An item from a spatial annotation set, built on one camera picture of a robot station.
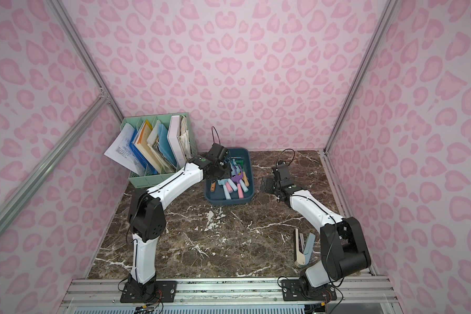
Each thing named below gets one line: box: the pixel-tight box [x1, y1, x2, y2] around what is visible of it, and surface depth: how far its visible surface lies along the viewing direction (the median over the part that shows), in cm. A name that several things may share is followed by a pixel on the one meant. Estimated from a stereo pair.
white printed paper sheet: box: [104, 122, 142, 176], surface depth 97 cm
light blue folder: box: [158, 123, 178, 167], surface depth 96 cm
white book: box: [166, 114, 192, 169], surface depth 97 cm
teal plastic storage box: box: [204, 147, 254, 206], surface depth 101 cm
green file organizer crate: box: [120, 112, 198, 189], surface depth 99 cm
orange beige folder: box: [133, 119, 162, 174], surface depth 96 cm
